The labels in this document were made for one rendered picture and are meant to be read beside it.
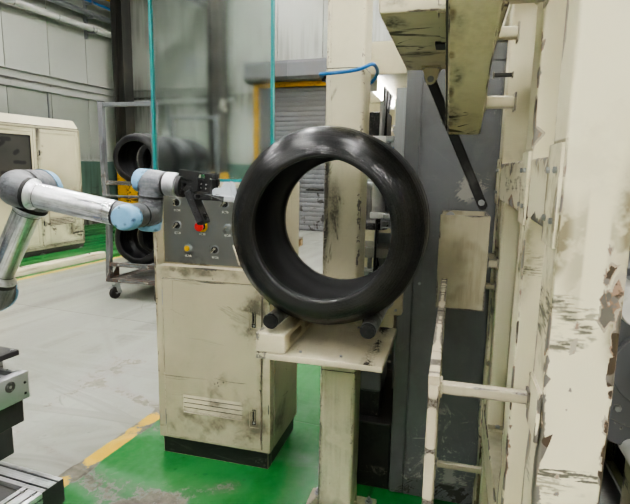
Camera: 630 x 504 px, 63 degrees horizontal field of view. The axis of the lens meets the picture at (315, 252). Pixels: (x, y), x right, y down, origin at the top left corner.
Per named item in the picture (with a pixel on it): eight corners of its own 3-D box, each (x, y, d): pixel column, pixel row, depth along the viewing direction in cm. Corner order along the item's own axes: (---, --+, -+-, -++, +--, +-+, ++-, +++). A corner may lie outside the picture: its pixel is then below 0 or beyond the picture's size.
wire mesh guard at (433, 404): (430, 465, 181) (442, 272, 170) (436, 466, 181) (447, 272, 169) (408, 729, 95) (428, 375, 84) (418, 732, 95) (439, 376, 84)
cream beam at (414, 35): (404, 71, 159) (406, 21, 157) (489, 68, 153) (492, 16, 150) (374, 14, 101) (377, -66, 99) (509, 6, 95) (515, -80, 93)
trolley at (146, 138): (175, 274, 636) (171, 115, 604) (221, 278, 619) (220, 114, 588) (104, 299, 509) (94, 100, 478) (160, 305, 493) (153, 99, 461)
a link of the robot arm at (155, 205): (126, 231, 157) (128, 195, 155) (143, 227, 168) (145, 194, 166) (150, 234, 156) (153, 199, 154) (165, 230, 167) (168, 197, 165)
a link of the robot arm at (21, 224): (-49, 307, 169) (11, 161, 158) (-15, 296, 183) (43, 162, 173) (-18, 326, 168) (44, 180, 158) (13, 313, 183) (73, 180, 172)
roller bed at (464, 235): (437, 293, 181) (442, 209, 176) (480, 297, 177) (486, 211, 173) (435, 307, 162) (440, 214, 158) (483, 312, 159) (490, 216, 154)
